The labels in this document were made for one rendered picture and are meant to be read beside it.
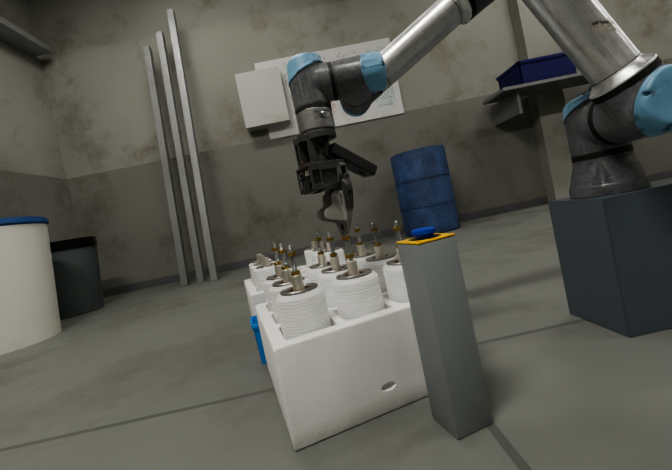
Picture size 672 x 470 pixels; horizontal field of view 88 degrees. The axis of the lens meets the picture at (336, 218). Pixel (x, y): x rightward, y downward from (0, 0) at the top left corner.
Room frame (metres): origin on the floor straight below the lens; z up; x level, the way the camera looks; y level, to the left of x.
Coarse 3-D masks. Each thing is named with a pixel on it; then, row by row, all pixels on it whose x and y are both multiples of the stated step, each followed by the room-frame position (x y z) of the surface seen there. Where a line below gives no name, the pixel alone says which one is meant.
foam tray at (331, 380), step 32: (352, 320) 0.65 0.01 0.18; (384, 320) 0.64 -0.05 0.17; (288, 352) 0.59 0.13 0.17; (320, 352) 0.60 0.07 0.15; (352, 352) 0.62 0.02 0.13; (384, 352) 0.64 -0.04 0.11; (416, 352) 0.66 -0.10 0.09; (288, 384) 0.58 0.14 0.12; (320, 384) 0.60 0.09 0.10; (352, 384) 0.62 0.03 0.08; (384, 384) 0.65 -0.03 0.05; (416, 384) 0.66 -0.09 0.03; (288, 416) 0.58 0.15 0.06; (320, 416) 0.60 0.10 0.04; (352, 416) 0.61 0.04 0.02
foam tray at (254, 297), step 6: (300, 270) 1.42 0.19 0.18; (306, 270) 1.41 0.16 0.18; (306, 276) 1.29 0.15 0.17; (246, 282) 1.40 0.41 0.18; (252, 282) 1.36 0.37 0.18; (246, 288) 1.34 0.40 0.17; (252, 288) 1.23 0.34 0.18; (252, 294) 1.11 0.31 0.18; (258, 294) 1.11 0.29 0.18; (264, 294) 1.12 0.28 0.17; (252, 300) 1.10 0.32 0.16; (258, 300) 1.11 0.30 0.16; (264, 300) 1.12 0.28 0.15; (252, 306) 1.11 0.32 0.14; (252, 312) 1.23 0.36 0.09
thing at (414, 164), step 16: (400, 160) 3.23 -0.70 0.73; (416, 160) 3.15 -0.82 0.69; (432, 160) 3.14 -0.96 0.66; (400, 176) 3.27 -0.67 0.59; (416, 176) 3.16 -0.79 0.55; (432, 176) 3.14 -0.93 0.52; (448, 176) 3.23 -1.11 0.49; (400, 192) 3.31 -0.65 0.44; (416, 192) 3.17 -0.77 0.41; (432, 192) 3.13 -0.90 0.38; (448, 192) 3.19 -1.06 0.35; (400, 208) 3.41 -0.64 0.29; (416, 208) 3.19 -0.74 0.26; (432, 208) 3.14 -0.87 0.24; (448, 208) 3.16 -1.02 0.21; (416, 224) 3.21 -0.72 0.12; (432, 224) 3.14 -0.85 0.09; (448, 224) 3.15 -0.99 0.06
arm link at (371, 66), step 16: (336, 64) 0.67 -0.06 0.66; (352, 64) 0.67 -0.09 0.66; (368, 64) 0.67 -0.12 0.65; (384, 64) 0.67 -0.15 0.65; (336, 80) 0.67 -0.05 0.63; (352, 80) 0.67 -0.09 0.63; (368, 80) 0.67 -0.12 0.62; (384, 80) 0.68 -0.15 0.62; (336, 96) 0.69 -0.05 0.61; (352, 96) 0.71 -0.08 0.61; (368, 96) 0.75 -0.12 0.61
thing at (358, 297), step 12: (372, 276) 0.68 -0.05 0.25; (336, 288) 0.69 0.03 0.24; (348, 288) 0.67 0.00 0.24; (360, 288) 0.67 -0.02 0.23; (372, 288) 0.68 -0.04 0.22; (336, 300) 0.70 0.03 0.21; (348, 300) 0.67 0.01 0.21; (360, 300) 0.67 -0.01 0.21; (372, 300) 0.67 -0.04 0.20; (348, 312) 0.67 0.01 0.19; (360, 312) 0.67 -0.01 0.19; (372, 312) 0.67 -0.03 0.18
